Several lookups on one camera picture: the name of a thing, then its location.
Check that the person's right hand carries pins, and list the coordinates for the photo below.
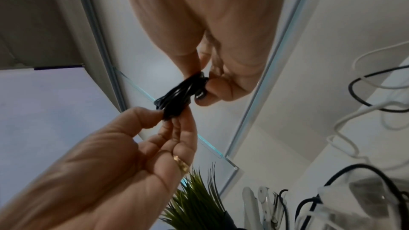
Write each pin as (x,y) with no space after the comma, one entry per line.
(207,9)

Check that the white charger adapter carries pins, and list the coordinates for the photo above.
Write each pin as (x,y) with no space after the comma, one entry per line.
(358,198)

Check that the wide white roller blind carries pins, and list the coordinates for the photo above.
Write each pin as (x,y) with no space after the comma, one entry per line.
(335,9)

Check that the grey oblong device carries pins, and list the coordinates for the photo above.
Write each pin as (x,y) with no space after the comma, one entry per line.
(250,208)

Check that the person's left hand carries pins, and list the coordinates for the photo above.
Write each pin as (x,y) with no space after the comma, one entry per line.
(96,173)

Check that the green plant in black pot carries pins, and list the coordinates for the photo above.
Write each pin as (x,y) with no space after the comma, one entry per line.
(198,203)

